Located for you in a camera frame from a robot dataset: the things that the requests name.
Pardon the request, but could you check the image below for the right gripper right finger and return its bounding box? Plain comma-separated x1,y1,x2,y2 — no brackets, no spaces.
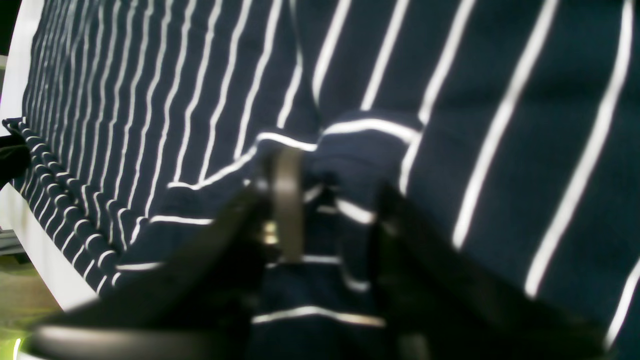
372,184,614,360

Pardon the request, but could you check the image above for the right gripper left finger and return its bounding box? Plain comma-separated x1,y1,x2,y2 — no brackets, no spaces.
25,150,304,360

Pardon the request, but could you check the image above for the black white striped T-shirt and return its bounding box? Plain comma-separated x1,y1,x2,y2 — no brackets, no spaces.
1,0,639,360

